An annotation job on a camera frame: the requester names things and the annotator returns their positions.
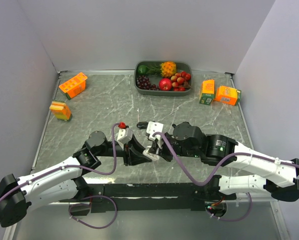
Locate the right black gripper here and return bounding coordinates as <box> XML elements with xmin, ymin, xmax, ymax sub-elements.
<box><xmin>148</xmin><ymin>132</ymin><xmax>201</xmax><ymax>162</ymax></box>

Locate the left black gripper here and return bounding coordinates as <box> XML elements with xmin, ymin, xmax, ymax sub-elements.
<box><xmin>95</xmin><ymin>133</ymin><xmax>152</xmax><ymax>166</ymax></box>

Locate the white earbud charging case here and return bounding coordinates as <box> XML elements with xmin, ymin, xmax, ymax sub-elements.
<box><xmin>142</xmin><ymin>148</ymin><xmax>160</xmax><ymax>162</ymax></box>

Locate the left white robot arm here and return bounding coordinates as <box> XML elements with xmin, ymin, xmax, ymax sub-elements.
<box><xmin>0</xmin><ymin>129</ymin><xmax>159</xmax><ymax>228</ymax></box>

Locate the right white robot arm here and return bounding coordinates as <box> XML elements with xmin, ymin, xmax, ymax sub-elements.
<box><xmin>146</xmin><ymin>121</ymin><xmax>299</xmax><ymax>202</ymax></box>

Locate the black earbud charging case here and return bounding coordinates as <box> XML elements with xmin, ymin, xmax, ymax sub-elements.
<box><xmin>136</xmin><ymin>121</ymin><xmax>149</xmax><ymax>130</ymax></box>

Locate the green yellow carton right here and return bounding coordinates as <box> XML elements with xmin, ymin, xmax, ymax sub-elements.
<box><xmin>199</xmin><ymin>79</ymin><xmax>215</xmax><ymax>106</ymax></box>

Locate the orange carton far right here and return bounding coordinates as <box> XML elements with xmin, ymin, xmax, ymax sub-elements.
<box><xmin>214</xmin><ymin>85</ymin><xmax>242</xmax><ymax>106</ymax></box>

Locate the red lychee bunch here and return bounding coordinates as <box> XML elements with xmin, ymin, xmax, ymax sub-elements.
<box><xmin>170</xmin><ymin>71</ymin><xmax>192</xmax><ymax>92</ymax></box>

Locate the red apple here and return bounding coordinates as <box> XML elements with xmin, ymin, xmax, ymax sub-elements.
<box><xmin>158</xmin><ymin>78</ymin><xmax>172</xmax><ymax>91</ymax></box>

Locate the dark grape bunch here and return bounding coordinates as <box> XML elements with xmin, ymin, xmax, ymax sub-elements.
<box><xmin>136</xmin><ymin>75</ymin><xmax>159</xmax><ymax>91</ymax></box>

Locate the orange pineapple toy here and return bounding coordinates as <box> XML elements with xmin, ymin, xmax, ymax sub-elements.
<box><xmin>146</xmin><ymin>61</ymin><xmax>177</xmax><ymax>78</ymax></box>

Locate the grey fruit tray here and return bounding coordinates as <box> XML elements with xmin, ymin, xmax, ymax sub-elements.
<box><xmin>134</xmin><ymin>60</ymin><xmax>193</xmax><ymax>97</ymax></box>

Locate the yellow orange carton left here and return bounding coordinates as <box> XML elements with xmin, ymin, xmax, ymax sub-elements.
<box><xmin>49</xmin><ymin>101</ymin><xmax>72</xmax><ymax>122</ymax></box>

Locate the green lime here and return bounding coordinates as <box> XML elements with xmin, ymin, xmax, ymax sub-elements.
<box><xmin>137</xmin><ymin>65</ymin><xmax>148</xmax><ymax>75</ymax></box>

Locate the orange juice carton far left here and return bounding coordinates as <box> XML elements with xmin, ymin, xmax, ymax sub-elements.
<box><xmin>59</xmin><ymin>72</ymin><xmax>88</xmax><ymax>100</ymax></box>

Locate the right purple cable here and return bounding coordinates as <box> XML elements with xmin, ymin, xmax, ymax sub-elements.
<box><xmin>152</xmin><ymin>131</ymin><xmax>299</xmax><ymax>223</ymax></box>

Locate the purple cable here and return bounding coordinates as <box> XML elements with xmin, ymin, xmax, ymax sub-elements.
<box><xmin>0</xmin><ymin>121</ymin><xmax>127</xmax><ymax>229</ymax></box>
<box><xmin>152</xmin><ymin>131</ymin><xmax>299</xmax><ymax>223</ymax></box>

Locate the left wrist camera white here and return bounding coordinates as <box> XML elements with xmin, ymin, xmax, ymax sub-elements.
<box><xmin>116</xmin><ymin>122</ymin><xmax>134</xmax><ymax>146</ymax></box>

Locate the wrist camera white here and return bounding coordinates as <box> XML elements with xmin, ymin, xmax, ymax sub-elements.
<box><xmin>116</xmin><ymin>122</ymin><xmax>134</xmax><ymax>146</ymax></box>
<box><xmin>146</xmin><ymin>121</ymin><xmax>164</xmax><ymax>149</ymax></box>

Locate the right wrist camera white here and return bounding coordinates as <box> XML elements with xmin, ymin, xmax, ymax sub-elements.
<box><xmin>146</xmin><ymin>121</ymin><xmax>164</xmax><ymax>149</ymax></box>

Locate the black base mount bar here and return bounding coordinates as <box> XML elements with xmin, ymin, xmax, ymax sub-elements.
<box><xmin>61</xmin><ymin>183</ymin><xmax>237</xmax><ymax>213</ymax></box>

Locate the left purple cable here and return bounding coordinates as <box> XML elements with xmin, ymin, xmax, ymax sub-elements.
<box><xmin>0</xmin><ymin>121</ymin><xmax>127</xmax><ymax>229</ymax></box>

